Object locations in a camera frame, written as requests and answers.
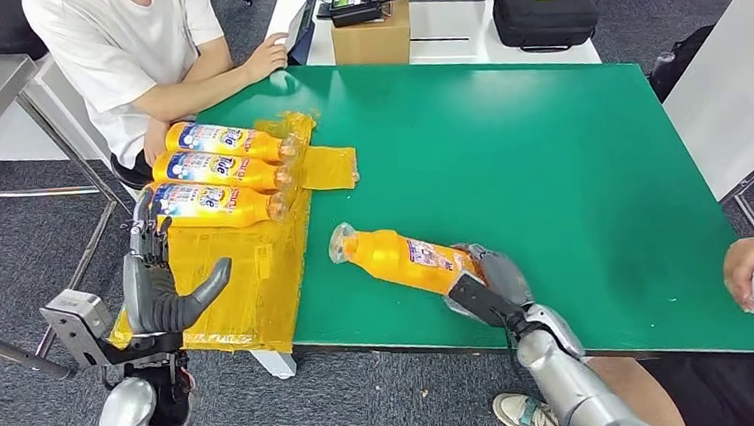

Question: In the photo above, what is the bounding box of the green topped table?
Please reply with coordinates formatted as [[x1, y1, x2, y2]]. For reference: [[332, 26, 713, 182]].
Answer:
[[191, 32, 754, 398]]

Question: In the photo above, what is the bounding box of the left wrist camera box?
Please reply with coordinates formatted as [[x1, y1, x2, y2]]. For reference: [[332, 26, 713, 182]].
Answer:
[[38, 285, 130, 373]]

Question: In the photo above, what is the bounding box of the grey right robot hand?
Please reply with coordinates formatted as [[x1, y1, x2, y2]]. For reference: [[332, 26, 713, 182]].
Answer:
[[448, 237, 535, 314]]

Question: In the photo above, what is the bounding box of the black bag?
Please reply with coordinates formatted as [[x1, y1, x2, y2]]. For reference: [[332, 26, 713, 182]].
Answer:
[[644, 23, 722, 104]]

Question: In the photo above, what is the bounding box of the orange detergent bottle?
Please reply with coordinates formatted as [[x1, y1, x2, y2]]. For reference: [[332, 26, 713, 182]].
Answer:
[[145, 172, 292, 236], [163, 113, 301, 173], [326, 213, 487, 305], [149, 141, 297, 202]]

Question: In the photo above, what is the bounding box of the yellow tape patch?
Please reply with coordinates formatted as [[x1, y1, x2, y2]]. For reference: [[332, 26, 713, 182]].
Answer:
[[92, 106, 372, 368]]

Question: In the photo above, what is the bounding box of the dark blue panel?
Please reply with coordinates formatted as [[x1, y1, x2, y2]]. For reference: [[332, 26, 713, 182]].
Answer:
[[282, 0, 325, 68]]

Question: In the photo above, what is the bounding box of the white table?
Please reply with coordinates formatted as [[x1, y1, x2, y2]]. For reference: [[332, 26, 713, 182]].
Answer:
[[262, 0, 603, 89]]

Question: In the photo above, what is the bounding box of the black stool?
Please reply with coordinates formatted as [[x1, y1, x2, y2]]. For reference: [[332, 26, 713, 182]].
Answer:
[[108, 151, 154, 192]]

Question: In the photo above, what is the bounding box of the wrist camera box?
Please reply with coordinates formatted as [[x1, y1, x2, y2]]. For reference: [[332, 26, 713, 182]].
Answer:
[[445, 268, 525, 334], [38, 285, 130, 373]]

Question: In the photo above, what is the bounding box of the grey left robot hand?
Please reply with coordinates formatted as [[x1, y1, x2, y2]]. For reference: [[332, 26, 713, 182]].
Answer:
[[115, 181, 238, 338]]

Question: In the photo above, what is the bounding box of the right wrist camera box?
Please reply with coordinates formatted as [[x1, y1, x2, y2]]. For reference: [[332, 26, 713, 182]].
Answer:
[[445, 268, 525, 334]]

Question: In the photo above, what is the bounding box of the person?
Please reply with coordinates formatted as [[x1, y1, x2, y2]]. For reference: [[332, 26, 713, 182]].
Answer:
[[480, 218, 754, 426], [21, 0, 299, 190]]

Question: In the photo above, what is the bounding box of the grey table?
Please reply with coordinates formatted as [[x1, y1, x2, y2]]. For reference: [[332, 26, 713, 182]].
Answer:
[[654, 0, 754, 246]]

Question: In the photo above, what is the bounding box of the brown cardboard box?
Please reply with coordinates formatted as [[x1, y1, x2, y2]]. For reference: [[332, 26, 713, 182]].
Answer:
[[328, 0, 415, 70]]

